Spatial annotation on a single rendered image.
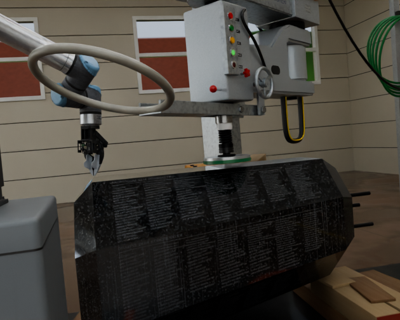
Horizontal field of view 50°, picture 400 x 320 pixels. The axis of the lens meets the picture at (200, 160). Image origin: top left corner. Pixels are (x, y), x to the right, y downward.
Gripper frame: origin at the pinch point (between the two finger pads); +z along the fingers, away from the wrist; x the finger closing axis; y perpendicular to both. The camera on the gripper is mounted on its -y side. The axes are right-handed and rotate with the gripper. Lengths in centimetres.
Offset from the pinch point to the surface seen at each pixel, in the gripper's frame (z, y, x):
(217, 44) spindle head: -53, -13, 52
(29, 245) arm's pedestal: 11, 95, 43
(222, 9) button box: -66, -10, 56
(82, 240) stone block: 26.2, 15.3, 3.2
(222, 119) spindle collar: -22, -24, 51
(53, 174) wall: 15, -491, -381
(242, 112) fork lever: -26, -31, 59
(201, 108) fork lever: -25, -4, 47
